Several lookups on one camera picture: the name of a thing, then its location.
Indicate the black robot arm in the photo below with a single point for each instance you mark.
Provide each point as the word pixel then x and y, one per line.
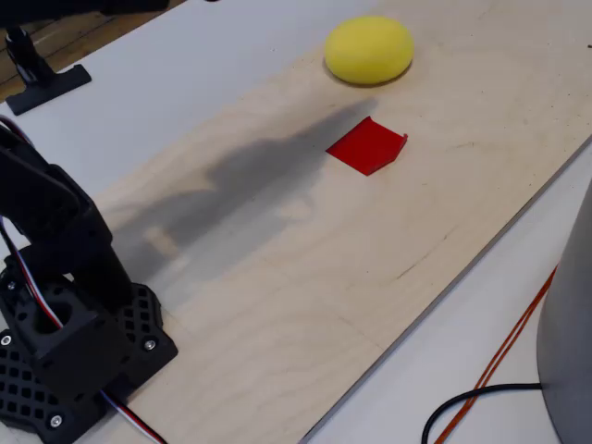
pixel 46 203

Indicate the light plywood board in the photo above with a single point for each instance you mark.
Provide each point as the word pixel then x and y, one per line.
pixel 324 259

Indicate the yellow round sponge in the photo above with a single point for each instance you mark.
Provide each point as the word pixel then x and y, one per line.
pixel 368 48

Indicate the black camera stand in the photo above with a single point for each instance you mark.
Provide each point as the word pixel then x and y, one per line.
pixel 41 85

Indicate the grey round lamp shade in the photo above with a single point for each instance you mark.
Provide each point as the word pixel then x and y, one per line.
pixel 571 324

